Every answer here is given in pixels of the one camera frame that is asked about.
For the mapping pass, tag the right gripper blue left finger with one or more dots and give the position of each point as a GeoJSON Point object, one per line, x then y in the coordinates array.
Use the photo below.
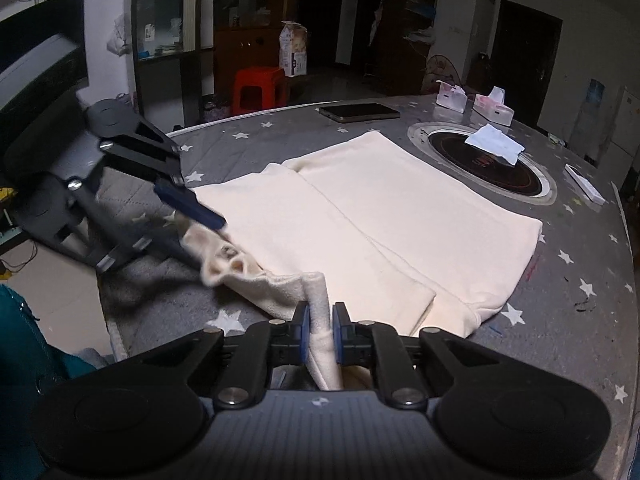
{"type": "Point", "coordinates": [300, 332]}

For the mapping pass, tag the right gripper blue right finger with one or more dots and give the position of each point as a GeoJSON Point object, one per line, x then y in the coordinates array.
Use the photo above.
{"type": "Point", "coordinates": [342, 334]}

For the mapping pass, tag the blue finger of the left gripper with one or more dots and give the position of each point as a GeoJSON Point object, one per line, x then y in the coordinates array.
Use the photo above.
{"type": "Point", "coordinates": [184, 201]}
{"type": "Point", "coordinates": [161, 244]}

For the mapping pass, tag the cream beige sweater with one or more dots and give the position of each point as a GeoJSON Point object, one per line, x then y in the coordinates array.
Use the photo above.
{"type": "Point", "coordinates": [365, 223]}

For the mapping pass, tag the red plastic stool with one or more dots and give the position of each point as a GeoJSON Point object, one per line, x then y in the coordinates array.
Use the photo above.
{"type": "Point", "coordinates": [258, 88]}

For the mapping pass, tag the black smartphone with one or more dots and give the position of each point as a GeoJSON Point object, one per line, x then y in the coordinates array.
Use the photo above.
{"type": "Point", "coordinates": [358, 112]}

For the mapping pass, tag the white paper bag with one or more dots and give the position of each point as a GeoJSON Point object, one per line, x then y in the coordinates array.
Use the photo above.
{"type": "Point", "coordinates": [293, 49]}

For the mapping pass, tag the round black induction cooktop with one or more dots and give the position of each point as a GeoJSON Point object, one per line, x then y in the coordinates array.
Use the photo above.
{"type": "Point", "coordinates": [526, 181]}

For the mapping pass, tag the small pink white box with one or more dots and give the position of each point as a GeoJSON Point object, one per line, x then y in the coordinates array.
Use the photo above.
{"type": "Point", "coordinates": [451, 96]}

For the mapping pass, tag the pink tissue box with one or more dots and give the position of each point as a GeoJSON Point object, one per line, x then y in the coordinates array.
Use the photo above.
{"type": "Point", "coordinates": [492, 107]}

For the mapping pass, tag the white remote control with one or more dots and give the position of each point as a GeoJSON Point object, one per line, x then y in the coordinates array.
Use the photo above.
{"type": "Point", "coordinates": [585, 185]}

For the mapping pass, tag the water dispenser with blue bottle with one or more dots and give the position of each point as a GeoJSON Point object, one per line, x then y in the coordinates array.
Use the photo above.
{"type": "Point", "coordinates": [585, 127]}

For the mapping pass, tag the white refrigerator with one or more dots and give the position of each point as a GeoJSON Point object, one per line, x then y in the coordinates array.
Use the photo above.
{"type": "Point", "coordinates": [622, 143]}

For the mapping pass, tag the dark wooden door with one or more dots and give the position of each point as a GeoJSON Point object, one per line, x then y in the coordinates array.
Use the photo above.
{"type": "Point", "coordinates": [522, 57]}

